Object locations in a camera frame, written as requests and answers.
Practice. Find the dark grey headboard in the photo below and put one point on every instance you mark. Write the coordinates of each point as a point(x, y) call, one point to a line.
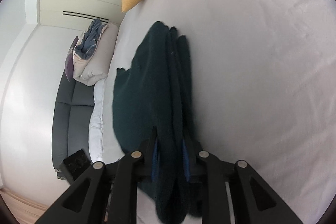
point(74, 105)

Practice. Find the white pillow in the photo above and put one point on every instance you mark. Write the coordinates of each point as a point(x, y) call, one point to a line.
point(95, 126)

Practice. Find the white bed sheet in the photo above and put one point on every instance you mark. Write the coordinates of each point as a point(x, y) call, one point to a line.
point(263, 87)

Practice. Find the dark green sweater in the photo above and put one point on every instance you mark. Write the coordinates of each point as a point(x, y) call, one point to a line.
point(154, 95)

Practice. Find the blue grey clothes pile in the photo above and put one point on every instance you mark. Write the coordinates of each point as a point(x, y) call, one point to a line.
point(88, 43)

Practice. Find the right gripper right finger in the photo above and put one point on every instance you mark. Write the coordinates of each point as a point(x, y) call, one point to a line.
point(224, 192)

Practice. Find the purple pillow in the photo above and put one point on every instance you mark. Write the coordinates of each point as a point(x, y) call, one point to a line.
point(69, 63)

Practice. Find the beige folded duvet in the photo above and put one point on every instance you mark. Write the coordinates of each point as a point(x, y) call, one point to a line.
point(89, 70)

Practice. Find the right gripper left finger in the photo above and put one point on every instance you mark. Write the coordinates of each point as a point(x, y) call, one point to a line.
point(107, 193)

